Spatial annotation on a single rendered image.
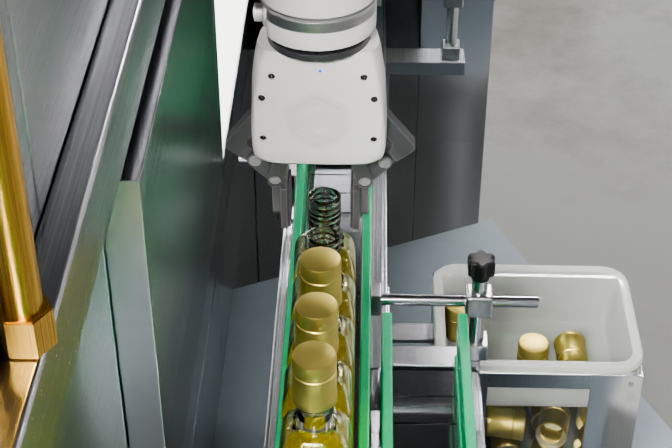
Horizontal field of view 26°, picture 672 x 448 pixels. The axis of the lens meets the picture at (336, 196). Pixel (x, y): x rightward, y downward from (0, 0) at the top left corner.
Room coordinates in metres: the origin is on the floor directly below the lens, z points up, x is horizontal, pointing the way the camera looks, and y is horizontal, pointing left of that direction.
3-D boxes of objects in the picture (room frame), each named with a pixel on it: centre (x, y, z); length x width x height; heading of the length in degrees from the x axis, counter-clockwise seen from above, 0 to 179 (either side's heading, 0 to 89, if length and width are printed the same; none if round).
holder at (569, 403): (1.23, -0.19, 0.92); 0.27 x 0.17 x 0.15; 89
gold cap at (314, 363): (0.81, 0.02, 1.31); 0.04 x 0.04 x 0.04
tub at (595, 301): (1.23, -0.22, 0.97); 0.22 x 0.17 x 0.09; 89
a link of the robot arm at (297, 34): (0.93, 0.01, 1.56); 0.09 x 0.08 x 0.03; 88
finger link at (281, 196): (0.93, 0.05, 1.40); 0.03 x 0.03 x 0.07; 88
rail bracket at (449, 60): (1.76, -0.14, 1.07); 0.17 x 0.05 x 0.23; 89
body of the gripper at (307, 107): (0.93, 0.01, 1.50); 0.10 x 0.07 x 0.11; 88
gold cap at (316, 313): (0.87, 0.02, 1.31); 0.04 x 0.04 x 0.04
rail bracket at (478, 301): (1.12, -0.12, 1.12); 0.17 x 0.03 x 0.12; 89
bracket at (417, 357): (1.12, -0.10, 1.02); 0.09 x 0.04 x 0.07; 89
